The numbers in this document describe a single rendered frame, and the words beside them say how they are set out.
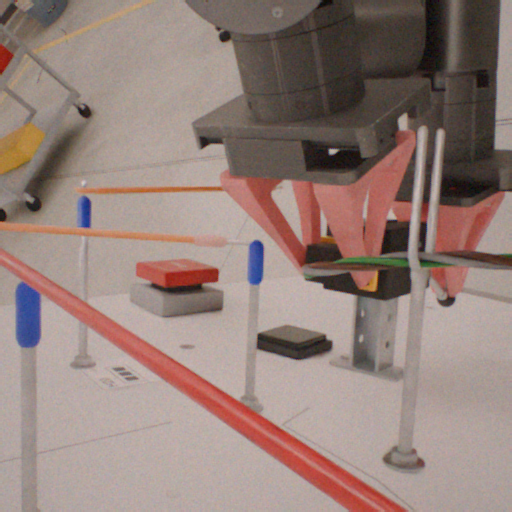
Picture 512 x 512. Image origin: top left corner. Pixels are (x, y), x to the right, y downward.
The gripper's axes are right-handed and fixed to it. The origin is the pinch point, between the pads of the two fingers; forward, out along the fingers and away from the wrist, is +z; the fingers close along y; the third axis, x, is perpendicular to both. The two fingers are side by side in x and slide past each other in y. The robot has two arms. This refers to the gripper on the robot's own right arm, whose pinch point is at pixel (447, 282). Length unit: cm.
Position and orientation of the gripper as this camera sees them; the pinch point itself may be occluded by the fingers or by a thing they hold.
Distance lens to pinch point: 51.1
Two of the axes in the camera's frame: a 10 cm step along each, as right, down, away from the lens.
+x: 6.3, -2.7, 7.3
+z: 0.7, 9.5, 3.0
